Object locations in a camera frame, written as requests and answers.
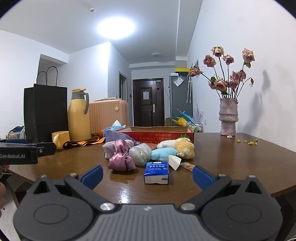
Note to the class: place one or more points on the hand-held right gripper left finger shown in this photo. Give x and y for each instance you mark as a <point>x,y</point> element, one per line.
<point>92,176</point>

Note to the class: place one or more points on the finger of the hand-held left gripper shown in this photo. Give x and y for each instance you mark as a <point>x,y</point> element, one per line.
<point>47,148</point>

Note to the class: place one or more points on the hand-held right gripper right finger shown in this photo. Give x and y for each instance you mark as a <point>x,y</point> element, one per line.
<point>203,177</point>

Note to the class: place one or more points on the clear snack packet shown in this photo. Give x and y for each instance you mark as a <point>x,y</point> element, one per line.
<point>187,166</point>

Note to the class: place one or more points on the fluffy pale purple headband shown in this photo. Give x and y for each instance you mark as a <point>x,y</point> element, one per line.
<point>108,149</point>

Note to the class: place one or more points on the pink satin scrunchie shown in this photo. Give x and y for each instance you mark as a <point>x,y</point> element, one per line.
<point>120,160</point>

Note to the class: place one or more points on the yellow plush toy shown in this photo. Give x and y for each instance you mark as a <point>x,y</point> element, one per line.
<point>185,150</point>

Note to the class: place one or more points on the white makeup sponge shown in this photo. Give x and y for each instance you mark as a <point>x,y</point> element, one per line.
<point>174,162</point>

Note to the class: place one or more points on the light blue plush toy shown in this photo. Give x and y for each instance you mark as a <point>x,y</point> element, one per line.
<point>163,153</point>

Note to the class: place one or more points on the blue pocket tissue packet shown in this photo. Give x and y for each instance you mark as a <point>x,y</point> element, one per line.
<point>156,171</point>

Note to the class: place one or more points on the lavender cloth pouch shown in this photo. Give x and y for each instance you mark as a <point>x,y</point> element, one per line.
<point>118,135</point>

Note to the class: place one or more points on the white plush toy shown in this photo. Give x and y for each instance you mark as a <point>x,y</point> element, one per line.
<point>166,144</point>

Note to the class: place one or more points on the red cardboard box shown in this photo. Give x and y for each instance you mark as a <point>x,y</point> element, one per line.
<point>161,136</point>

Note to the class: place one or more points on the blue soft tissue pack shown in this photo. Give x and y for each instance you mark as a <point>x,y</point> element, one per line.
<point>111,128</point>

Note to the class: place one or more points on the person's left hand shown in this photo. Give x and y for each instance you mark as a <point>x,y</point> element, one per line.
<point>1,194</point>

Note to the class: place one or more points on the yellow mug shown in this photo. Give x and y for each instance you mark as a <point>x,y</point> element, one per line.
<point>61,139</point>

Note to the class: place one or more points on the orange brown cloth strip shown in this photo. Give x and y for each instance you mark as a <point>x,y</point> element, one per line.
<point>81,142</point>

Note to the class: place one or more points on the black paper bag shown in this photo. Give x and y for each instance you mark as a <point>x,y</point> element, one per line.
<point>44,111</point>

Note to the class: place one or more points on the yellow thermos jug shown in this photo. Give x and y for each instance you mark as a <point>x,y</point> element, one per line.
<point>78,120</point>

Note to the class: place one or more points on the orange fruit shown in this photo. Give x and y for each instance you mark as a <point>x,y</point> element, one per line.
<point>101,132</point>

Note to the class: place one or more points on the scattered yellow crumbs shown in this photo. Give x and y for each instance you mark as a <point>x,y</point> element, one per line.
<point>250,143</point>

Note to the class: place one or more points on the pink ribbed suitcase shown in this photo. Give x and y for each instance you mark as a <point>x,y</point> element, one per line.
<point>106,115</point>

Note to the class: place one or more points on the pile of blue yellow bags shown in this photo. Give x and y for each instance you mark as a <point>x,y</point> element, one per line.
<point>181,118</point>

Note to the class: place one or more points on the purple feather decoration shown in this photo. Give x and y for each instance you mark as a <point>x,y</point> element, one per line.
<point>199,113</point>

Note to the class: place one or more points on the open cardboard carton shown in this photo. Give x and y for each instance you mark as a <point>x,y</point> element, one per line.
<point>168,121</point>

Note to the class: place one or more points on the pale pink ceramic vase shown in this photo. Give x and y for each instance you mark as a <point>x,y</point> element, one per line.
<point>228,115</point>

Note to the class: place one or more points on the grey refrigerator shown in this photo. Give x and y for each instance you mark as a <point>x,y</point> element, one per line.
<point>182,102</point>

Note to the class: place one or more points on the white folded umbrella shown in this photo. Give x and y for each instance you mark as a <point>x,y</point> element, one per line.
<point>189,92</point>

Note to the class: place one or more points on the dark brown entrance door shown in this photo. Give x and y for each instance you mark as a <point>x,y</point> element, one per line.
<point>148,109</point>

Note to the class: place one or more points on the interior side door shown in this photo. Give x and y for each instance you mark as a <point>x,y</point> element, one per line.
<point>123,88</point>

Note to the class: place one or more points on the dried pink roses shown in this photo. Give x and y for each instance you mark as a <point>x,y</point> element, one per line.
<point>219,84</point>

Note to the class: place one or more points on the clear plastic sleeve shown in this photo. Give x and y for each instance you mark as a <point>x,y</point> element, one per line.
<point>178,81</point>

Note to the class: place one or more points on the yellow box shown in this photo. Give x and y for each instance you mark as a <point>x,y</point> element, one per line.
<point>181,69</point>

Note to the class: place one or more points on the small ceiling lamp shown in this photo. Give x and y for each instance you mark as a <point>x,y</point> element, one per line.
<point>156,54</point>

